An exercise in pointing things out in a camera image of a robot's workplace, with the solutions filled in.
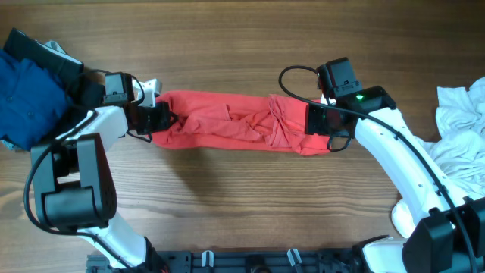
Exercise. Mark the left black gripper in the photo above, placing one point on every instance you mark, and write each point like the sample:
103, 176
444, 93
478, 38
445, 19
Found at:
160, 117

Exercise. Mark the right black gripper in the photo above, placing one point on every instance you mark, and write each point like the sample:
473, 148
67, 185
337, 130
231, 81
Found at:
314, 118

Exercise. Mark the red printed t-shirt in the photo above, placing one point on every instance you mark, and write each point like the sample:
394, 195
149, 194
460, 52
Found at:
233, 121

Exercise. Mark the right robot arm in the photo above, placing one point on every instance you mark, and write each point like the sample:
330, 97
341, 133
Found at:
449, 225

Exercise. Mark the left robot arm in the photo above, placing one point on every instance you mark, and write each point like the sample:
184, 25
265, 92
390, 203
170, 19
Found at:
70, 191

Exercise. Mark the black folded garment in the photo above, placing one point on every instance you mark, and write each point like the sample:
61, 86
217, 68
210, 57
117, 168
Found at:
83, 92

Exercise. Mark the blue folded shirt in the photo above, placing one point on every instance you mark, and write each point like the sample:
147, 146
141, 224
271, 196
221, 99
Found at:
33, 101

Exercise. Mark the white t-shirt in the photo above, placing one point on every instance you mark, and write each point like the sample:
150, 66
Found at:
460, 122

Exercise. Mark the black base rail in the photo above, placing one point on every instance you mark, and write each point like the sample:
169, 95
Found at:
292, 260

